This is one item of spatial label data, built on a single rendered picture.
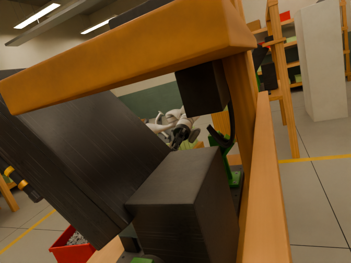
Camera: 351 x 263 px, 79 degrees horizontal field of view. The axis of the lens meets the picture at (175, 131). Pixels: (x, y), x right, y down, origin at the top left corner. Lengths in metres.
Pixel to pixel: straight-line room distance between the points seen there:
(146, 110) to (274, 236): 8.95
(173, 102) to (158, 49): 8.41
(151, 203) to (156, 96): 8.35
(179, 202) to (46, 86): 0.34
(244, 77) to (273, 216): 0.58
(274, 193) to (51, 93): 0.33
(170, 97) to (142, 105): 1.32
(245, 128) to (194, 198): 0.47
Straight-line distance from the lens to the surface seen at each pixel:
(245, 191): 1.11
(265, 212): 0.35
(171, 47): 0.16
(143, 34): 0.17
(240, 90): 0.84
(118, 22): 0.43
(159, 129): 1.41
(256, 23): 7.27
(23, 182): 0.73
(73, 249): 1.16
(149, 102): 9.00
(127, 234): 0.91
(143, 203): 0.52
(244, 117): 0.86
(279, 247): 0.31
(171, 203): 0.48
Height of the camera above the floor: 1.49
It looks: 15 degrees down
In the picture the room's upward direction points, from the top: 17 degrees counter-clockwise
